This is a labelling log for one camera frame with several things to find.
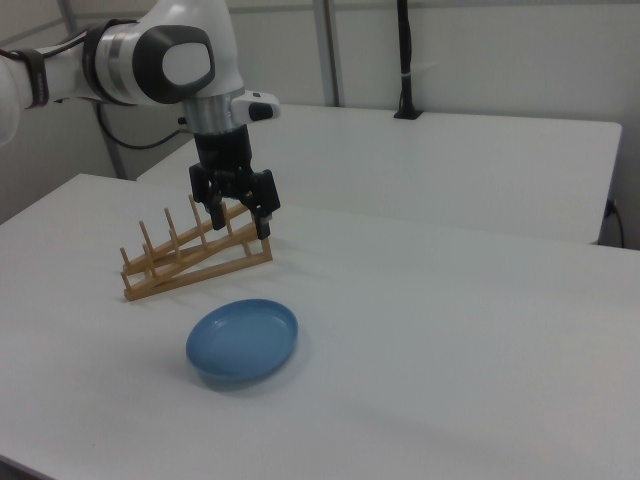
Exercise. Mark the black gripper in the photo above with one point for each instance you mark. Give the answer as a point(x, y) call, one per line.
point(222, 150)

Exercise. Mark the blue round plate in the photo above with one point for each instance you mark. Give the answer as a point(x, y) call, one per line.
point(240, 340)

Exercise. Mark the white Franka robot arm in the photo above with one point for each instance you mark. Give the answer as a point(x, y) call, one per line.
point(200, 30)

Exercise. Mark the wooden plate rack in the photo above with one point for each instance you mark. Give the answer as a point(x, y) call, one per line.
point(200, 272)

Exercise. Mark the white side table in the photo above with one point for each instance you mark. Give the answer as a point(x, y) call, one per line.
point(400, 170)

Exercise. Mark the black camera stand pole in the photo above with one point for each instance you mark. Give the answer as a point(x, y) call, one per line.
point(406, 50)

